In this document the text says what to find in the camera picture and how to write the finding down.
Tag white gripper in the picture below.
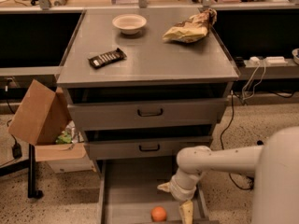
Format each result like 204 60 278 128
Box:
157 176 196 224

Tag orange fruit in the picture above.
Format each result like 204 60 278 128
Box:
150 206 167 222

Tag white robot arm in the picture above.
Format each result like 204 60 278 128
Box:
158 127 299 224

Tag grey bottom drawer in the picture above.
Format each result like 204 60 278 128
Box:
97 154 219 224

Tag grey top drawer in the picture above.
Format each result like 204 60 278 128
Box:
68 99 226 131

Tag grey drawer cabinet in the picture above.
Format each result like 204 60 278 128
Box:
56 7 240 179

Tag green snack packet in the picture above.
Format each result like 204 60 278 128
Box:
56 131 72 144

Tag black table leg left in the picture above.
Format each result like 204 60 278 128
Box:
0 145 43 199

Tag brown cardboard box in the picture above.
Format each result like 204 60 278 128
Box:
8 79 86 161

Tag black snack bar wrapper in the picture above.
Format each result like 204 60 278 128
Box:
88 48 127 69

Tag white plug adapter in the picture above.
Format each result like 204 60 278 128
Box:
249 56 260 63

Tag black plug adapter left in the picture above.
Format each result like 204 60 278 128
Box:
12 142 22 159

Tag white power strip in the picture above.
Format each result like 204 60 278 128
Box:
265 56 287 66

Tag yellow brown chip bag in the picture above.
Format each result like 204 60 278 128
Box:
163 8 217 44

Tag white paper bowl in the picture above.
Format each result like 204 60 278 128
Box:
112 14 147 35

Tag black power cable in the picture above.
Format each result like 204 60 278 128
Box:
220 91 255 191

